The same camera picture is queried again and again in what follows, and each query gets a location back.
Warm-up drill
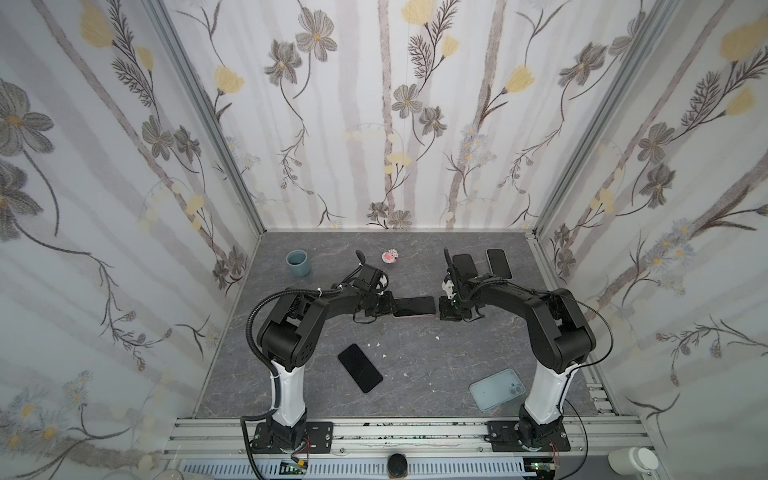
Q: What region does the pink phone case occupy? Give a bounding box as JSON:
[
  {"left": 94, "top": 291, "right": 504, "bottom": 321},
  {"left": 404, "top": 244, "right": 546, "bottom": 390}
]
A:
[{"left": 392, "top": 296, "right": 437, "bottom": 318}]

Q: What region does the light blue phone case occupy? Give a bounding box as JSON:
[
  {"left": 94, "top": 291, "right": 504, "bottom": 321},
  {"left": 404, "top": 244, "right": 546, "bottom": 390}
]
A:
[{"left": 486, "top": 249, "right": 513, "bottom": 280}]

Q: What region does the black phone case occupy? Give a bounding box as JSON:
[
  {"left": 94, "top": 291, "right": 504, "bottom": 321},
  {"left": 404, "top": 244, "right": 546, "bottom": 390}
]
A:
[{"left": 452, "top": 254, "right": 478, "bottom": 280}]

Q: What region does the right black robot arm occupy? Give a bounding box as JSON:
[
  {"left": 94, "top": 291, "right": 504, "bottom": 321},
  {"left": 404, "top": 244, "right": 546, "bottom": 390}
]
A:
[{"left": 438, "top": 249, "right": 597, "bottom": 452}]

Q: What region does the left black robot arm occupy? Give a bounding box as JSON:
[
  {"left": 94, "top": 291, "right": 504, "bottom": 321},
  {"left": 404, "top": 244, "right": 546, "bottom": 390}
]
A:
[{"left": 239, "top": 250, "right": 395, "bottom": 479}]

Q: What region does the pale green phone case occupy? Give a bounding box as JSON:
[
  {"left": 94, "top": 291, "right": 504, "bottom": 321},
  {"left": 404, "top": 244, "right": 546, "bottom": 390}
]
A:
[{"left": 469, "top": 368, "right": 526, "bottom": 412}]

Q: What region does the pink white cupcake toy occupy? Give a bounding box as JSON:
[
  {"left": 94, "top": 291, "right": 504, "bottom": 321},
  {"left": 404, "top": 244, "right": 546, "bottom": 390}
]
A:
[{"left": 381, "top": 249, "right": 399, "bottom": 264}]

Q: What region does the black smartphone left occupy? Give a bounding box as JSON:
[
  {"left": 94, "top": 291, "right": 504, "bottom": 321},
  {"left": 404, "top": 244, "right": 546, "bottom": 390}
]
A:
[{"left": 337, "top": 344, "right": 383, "bottom": 394}]

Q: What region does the teal ceramic cup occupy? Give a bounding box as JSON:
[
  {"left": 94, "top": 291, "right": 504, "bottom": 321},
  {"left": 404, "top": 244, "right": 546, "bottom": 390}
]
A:
[{"left": 285, "top": 249, "right": 312, "bottom": 278}]

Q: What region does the black round knob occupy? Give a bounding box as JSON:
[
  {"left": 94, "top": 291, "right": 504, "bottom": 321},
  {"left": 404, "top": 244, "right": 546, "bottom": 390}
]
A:
[{"left": 386, "top": 453, "right": 409, "bottom": 479}]

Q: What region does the white cylinder container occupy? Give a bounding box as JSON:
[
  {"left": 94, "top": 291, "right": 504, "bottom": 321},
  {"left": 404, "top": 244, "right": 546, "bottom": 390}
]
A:
[{"left": 608, "top": 447, "right": 660, "bottom": 476}]

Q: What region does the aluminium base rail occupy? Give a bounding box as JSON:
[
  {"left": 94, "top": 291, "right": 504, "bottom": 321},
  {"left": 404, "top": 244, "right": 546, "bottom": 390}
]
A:
[{"left": 161, "top": 387, "right": 653, "bottom": 479}]

